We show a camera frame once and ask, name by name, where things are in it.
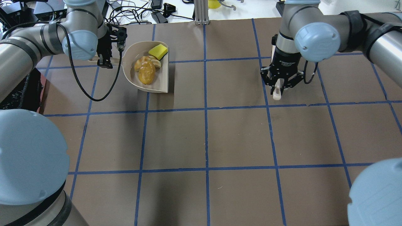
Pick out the bin with black bag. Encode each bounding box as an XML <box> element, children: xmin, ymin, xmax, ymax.
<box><xmin>0</xmin><ymin>68</ymin><xmax>46</xmax><ymax>112</ymax></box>

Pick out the black smartphone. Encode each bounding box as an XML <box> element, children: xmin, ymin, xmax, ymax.
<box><xmin>151</xmin><ymin>0</ymin><xmax>163</xmax><ymax>9</ymax></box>

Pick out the beige hand brush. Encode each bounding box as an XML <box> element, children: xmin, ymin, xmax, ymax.
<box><xmin>272</xmin><ymin>79</ymin><xmax>283</xmax><ymax>101</ymax></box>

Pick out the yellow sponge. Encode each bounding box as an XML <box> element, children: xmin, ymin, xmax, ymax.
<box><xmin>148</xmin><ymin>44</ymin><xmax>168</xmax><ymax>60</ymax></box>

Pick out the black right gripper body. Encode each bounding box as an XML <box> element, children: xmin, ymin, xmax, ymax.
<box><xmin>260</xmin><ymin>47</ymin><xmax>303</xmax><ymax>90</ymax></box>

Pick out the aluminium frame post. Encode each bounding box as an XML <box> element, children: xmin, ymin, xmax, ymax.
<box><xmin>194</xmin><ymin>0</ymin><xmax>210</xmax><ymax>25</ymax></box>

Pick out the beige pastry piece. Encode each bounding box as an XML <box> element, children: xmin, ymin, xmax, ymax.
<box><xmin>134</xmin><ymin>56</ymin><xmax>162</xmax><ymax>72</ymax></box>

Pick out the yellow tape roll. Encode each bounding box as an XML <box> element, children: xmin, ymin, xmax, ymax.
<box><xmin>207</xmin><ymin>0</ymin><xmax>221</xmax><ymax>9</ymax></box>

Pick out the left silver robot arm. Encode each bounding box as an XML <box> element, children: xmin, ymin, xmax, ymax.
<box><xmin>1</xmin><ymin>0</ymin><xmax>127</xmax><ymax>226</ymax></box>

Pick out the orange bread roll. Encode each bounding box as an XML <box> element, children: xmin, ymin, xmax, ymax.
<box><xmin>138</xmin><ymin>62</ymin><xmax>156</xmax><ymax>85</ymax></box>

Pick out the beige plastic dustpan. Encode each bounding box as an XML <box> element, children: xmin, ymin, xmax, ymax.
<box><xmin>89</xmin><ymin>41</ymin><xmax>169</xmax><ymax>94</ymax></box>

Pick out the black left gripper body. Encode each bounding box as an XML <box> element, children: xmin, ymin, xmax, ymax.
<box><xmin>107</xmin><ymin>24</ymin><xmax>128</xmax><ymax>51</ymax></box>

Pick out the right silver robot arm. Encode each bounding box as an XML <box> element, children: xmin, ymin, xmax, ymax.
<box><xmin>174</xmin><ymin>19</ymin><xmax>401</xmax><ymax>226</ymax></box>

